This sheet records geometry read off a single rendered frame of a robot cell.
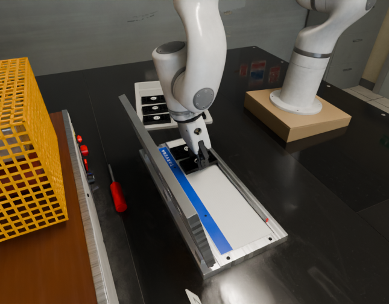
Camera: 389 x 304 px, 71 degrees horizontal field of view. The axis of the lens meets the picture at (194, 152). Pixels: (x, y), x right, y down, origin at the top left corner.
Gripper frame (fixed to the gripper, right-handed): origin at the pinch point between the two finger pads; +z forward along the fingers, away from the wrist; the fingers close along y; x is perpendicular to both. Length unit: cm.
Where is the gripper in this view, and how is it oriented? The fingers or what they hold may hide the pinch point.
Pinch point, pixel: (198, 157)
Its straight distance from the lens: 76.6
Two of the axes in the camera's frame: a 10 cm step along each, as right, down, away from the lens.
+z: 1.9, 7.2, 6.7
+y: -4.3, -5.5, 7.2
